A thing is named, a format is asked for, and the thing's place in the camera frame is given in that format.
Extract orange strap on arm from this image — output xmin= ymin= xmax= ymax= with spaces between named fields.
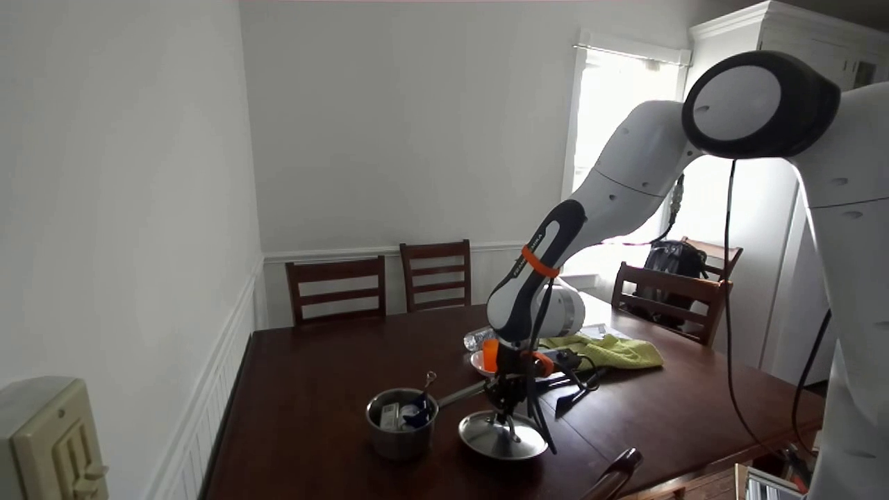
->
xmin=518 ymin=242 xmax=565 ymax=284

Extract bright window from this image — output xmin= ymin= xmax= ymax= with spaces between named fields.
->
xmin=559 ymin=33 xmax=694 ymax=284

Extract white blue contents of pot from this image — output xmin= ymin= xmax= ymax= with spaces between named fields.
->
xmin=375 ymin=370 xmax=441 ymax=440

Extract black bag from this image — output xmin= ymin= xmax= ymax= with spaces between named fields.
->
xmin=644 ymin=237 xmax=711 ymax=280

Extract orange plastic cup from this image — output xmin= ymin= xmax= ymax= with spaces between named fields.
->
xmin=479 ymin=335 xmax=504 ymax=374

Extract white framed flat object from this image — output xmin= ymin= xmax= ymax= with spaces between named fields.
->
xmin=730 ymin=462 xmax=811 ymax=500

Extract long black cable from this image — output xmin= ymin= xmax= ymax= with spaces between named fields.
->
xmin=720 ymin=153 xmax=772 ymax=449

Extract beige wall light switch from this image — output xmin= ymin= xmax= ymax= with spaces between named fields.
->
xmin=0 ymin=374 xmax=111 ymax=500

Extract wide dark wooden chair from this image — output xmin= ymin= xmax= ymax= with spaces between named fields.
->
xmin=283 ymin=252 xmax=390 ymax=333

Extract steel pot with handle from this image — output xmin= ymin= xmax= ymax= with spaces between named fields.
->
xmin=362 ymin=374 xmax=491 ymax=463

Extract brown wooden chair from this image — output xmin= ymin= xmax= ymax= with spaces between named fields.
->
xmin=608 ymin=258 xmax=736 ymax=351

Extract yellow green cloth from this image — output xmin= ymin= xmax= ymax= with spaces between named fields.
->
xmin=538 ymin=331 xmax=666 ymax=378

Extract clear plastic bottle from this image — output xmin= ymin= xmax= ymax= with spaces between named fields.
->
xmin=462 ymin=326 xmax=495 ymax=353

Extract white tall cabinet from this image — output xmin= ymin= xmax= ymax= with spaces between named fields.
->
xmin=687 ymin=0 xmax=889 ymax=390

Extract black tongs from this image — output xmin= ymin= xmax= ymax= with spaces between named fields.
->
xmin=554 ymin=365 xmax=612 ymax=421

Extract narrow dark wooden chair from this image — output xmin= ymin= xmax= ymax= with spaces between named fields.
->
xmin=398 ymin=237 xmax=475 ymax=317

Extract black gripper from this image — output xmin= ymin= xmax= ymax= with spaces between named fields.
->
xmin=487 ymin=362 xmax=544 ymax=440

